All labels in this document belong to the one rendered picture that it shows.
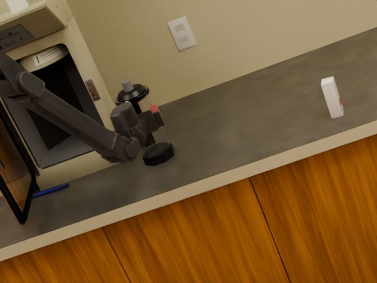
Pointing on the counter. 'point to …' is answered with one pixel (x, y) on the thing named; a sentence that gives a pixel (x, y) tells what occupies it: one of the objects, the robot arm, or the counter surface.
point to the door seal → (32, 181)
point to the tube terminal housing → (82, 65)
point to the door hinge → (18, 140)
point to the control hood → (35, 19)
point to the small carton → (17, 5)
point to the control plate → (18, 31)
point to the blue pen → (50, 190)
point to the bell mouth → (44, 57)
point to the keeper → (92, 90)
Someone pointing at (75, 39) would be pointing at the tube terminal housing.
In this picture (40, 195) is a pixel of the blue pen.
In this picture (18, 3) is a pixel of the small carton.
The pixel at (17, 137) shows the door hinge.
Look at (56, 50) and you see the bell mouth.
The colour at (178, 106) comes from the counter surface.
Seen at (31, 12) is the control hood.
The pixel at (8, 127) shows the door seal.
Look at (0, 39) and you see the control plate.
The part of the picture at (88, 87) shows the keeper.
